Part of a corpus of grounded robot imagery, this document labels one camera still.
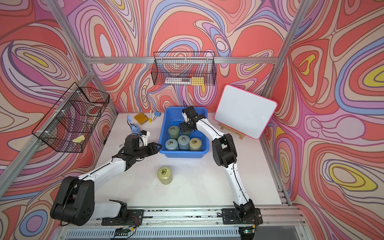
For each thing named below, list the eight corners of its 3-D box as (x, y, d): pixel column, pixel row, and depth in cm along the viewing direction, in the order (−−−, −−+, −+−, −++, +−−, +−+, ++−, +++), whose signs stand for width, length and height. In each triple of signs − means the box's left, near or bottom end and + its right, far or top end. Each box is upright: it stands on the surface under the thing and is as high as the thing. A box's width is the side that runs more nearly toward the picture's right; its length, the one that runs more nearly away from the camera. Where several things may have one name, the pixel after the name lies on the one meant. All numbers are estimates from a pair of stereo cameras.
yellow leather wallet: (134, 118, 119) (133, 116, 117) (142, 113, 123) (141, 111, 121) (141, 125, 115) (141, 123, 113) (149, 119, 118) (149, 117, 116)
